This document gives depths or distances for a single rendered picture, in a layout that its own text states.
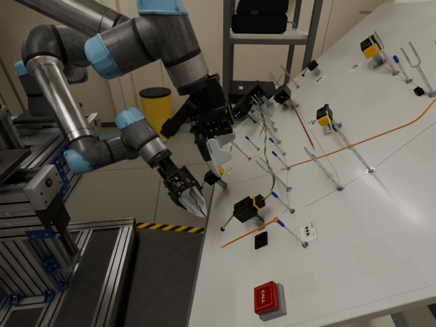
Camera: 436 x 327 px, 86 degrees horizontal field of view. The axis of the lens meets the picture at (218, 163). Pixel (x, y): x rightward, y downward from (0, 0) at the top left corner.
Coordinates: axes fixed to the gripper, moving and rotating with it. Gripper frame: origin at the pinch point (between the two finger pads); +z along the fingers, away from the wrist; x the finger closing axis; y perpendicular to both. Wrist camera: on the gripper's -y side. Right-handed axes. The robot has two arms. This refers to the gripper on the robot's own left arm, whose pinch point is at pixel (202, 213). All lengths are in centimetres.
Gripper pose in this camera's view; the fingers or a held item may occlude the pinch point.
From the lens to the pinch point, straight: 69.5
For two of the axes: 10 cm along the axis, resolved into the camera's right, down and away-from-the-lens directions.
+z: 6.1, 7.9, 0.3
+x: 7.6, -6.0, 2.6
